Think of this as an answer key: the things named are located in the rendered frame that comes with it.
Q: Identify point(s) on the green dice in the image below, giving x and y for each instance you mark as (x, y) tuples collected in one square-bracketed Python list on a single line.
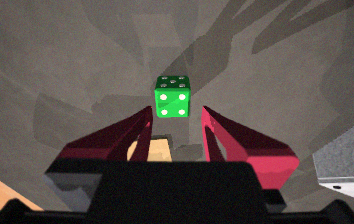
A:
[(172, 94)]

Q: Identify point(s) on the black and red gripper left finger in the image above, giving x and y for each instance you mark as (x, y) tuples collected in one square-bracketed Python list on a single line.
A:
[(114, 141)]

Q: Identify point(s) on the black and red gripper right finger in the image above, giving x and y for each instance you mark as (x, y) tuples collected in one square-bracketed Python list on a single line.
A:
[(272, 160)]

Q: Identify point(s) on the tan flat mat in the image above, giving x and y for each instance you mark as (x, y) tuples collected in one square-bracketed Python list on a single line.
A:
[(159, 149)]

